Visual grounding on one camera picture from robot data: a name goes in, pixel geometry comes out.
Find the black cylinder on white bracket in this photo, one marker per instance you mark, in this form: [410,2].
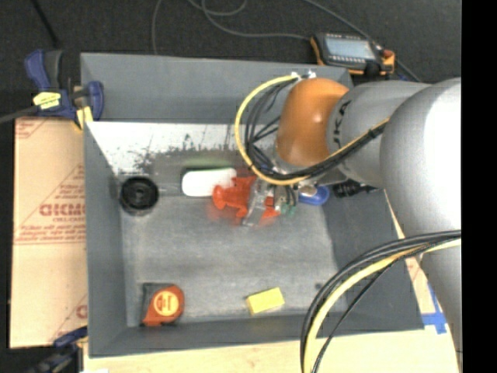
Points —
[349,190]

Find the yellow sponge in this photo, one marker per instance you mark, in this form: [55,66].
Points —
[266,300]

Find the grey metal bin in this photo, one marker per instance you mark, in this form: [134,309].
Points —
[233,255]

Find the blue rounded object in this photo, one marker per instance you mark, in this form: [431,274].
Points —
[320,196]

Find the white spray bottle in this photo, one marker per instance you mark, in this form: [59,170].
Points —
[202,183]

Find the brown cardboard board, red print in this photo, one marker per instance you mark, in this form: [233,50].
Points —
[46,208]

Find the orange tape measure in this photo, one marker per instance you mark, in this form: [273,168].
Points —
[165,305]

